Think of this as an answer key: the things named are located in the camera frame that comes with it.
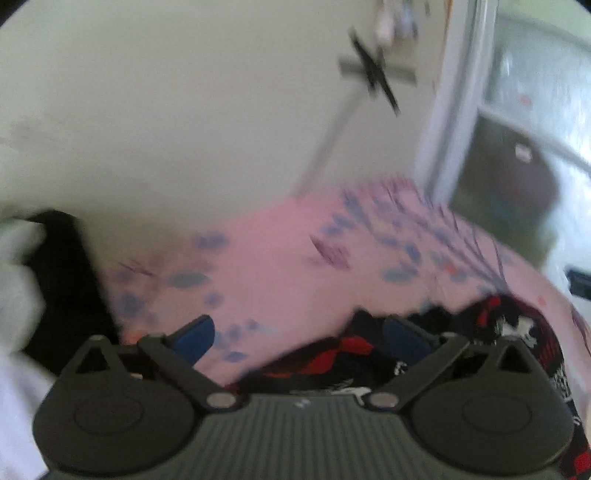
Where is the black red patterned sock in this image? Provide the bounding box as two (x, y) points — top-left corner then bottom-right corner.
(230, 295), (590, 479)

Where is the pink floral bed sheet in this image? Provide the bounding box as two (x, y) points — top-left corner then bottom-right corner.
(104, 179), (590, 385)

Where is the white garment pile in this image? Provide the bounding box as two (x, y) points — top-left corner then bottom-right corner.
(1, 219), (53, 479)

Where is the frosted glass sliding door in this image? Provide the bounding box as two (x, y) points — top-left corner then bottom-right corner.
(416, 1), (590, 298)

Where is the white sticker on glass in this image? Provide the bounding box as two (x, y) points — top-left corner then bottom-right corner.
(515, 143), (533, 163)

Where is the black tape cross lower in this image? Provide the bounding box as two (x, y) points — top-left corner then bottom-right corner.
(338, 28), (417, 116)

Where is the black garment by wall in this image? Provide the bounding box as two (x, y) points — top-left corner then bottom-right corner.
(22, 210), (120, 376)

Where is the grey power cable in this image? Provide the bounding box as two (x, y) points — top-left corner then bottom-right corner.
(290, 91), (366, 197)

